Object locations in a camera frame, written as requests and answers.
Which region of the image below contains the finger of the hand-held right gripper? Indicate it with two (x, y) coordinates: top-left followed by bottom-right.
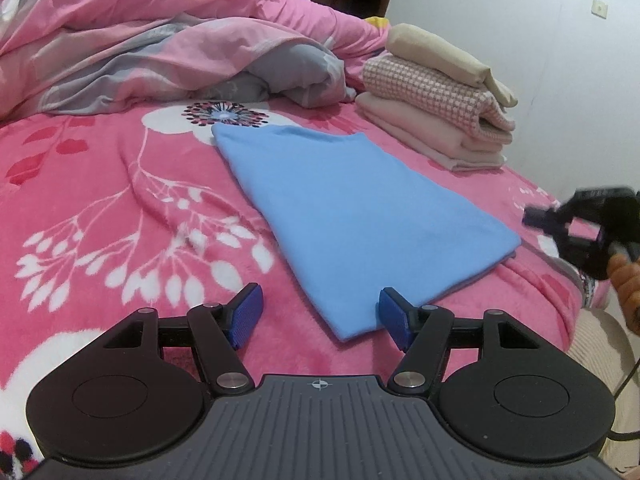
(522, 205), (560, 233)

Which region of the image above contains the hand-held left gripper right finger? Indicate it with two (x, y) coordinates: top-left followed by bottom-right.
(377, 287), (541, 395)

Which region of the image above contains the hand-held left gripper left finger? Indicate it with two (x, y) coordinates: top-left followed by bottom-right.
(102, 282), (265, 395)

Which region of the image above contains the blue t-shirt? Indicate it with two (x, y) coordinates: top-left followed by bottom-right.
(211, 124), (522, 343)

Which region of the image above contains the person's right hand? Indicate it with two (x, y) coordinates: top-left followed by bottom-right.
(607, 252), (640, 336)

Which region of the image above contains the pale pink folded cloth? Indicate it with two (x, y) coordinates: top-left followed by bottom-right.
(355, 92), (508, 172)

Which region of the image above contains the pink checked folded cloth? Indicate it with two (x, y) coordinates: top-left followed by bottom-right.
(361, 56), (517, 143)

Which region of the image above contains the cream folded towel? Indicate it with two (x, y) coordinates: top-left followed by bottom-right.
(386, 23), (519, 108)

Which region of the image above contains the pink patterned quilt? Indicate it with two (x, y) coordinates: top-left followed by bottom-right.
(0, 0), (391, 121)

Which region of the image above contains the black cable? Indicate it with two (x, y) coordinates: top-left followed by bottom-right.
(607, 355), (640, 443)

